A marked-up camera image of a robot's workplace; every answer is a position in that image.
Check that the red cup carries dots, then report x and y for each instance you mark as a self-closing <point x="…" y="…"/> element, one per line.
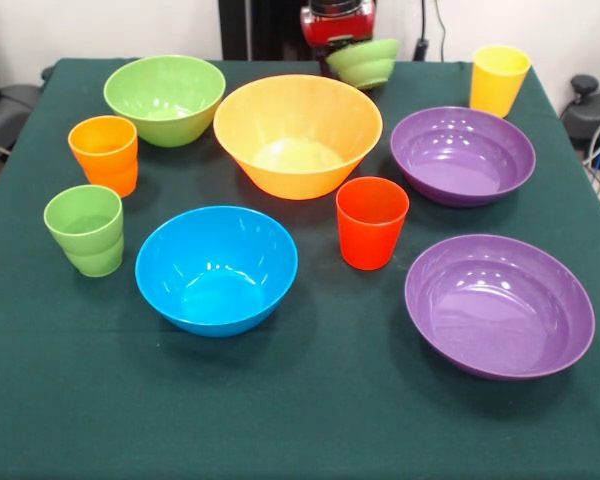
<point x="370" y="240"/>

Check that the large orange bowl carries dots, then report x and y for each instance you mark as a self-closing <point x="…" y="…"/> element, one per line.
<point x="280" y="115"/>

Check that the dark green tablecloth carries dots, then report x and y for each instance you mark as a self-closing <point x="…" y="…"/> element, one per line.
<point x="300" y="400"/>

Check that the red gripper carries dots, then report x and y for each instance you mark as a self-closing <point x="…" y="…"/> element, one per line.
<point x="337" y="30"/>

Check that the purple bowl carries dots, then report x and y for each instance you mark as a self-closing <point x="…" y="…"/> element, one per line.
<point x="462" y="160"/>
<point x="500" y="310"/>

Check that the yellow cup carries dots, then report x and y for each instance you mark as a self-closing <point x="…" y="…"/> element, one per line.
<point x="497" y="90"/>

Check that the large green bowl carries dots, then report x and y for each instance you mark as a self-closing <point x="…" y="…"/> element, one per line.
<point x="145" y="90"/>

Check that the green cup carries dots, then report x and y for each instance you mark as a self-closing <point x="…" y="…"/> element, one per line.
<point x="87" y="250"/>

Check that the blue bowl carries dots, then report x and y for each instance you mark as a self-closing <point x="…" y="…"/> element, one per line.
<point x="215" y="240"/>

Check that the grey black machine base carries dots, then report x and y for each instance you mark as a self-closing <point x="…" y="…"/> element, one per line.
<point x="595" y="112"/>
<point x="10" y="105"/>

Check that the small green bowl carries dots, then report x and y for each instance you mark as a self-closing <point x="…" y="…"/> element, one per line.
<point x="365" y="65"/>

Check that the orange cup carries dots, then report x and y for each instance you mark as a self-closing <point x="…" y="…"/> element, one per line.
<point x="105" y="170"/>

